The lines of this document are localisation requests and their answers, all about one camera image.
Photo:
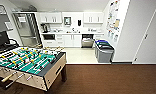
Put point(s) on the stainless steel dishwasher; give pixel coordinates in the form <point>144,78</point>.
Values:
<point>87,41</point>

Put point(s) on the white base cabinet with doors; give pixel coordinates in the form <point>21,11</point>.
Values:
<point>67,40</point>

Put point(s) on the blue recycling bin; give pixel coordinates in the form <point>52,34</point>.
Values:
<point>100,41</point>

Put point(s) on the white drawer cabinet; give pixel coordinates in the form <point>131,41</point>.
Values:
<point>98,35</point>

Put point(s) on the black soap dispenser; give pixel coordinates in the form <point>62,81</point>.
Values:
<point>79,22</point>

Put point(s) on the grey trash bin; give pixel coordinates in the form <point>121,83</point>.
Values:
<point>105,55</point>

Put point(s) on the black built-in microwave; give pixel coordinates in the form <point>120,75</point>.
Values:
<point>49,36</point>

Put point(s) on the green bin sign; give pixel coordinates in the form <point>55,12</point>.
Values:
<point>112,35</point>

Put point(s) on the bulletin board with papers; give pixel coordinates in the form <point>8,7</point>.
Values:
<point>113,15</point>

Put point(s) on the green field foosball table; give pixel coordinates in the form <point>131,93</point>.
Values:
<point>30,65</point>

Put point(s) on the stainless steel refrigerator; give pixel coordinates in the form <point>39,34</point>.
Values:
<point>25,30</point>

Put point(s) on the white door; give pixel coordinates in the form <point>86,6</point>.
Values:
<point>149,33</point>

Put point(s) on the black wheeled cart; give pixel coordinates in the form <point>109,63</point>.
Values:
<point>0,41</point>

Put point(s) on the white wall cabinet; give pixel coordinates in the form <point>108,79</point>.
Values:
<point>93,17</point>
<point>50,17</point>

